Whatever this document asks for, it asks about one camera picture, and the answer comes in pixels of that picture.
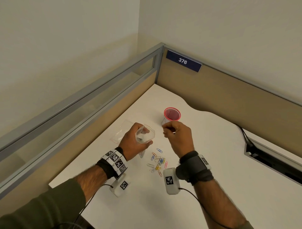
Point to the grey-framed glass partition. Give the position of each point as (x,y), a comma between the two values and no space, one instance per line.
(70,108)

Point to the flat spare clear bag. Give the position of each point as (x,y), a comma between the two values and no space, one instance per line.
(120,133)

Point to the blue number sign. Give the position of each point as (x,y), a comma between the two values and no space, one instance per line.
(184,61)

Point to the clear plastic bag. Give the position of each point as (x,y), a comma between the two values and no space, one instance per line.
(148,135)

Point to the left marker wristband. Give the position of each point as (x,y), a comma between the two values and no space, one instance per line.
(111,164)

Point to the red-rimmed white paper cup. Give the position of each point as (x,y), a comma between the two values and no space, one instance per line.
(172,114)

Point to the person's right hand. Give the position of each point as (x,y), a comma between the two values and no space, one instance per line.
(181,139)

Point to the right marker wristband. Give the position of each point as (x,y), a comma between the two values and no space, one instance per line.
(193,168)

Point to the person's left forearm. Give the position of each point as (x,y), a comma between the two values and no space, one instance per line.
(92,178)

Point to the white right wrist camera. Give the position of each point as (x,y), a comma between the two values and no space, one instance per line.
(171,181)

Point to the marker wristband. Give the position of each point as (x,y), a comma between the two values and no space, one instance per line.
(193,168)
(111,164)

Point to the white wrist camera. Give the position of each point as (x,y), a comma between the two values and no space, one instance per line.
(171,181)
(120,186)

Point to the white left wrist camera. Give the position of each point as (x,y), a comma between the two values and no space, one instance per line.
(120,186)

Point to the beige partition panel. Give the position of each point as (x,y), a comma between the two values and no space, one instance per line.
(236,96)

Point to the person's left hand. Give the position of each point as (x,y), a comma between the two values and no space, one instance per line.
(128,144)

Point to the person's right forearm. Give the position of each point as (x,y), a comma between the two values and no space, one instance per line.
(217,200)

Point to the pile of coloured paper clips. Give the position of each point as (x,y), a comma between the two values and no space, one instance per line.
(158,161)

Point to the olive green sleeve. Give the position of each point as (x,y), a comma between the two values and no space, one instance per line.
(247,225)
(44,207)

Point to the olive green left sleeve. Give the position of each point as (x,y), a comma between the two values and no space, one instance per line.
(44,207)

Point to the olive green right sleeve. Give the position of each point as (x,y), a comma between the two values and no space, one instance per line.
(247,225)

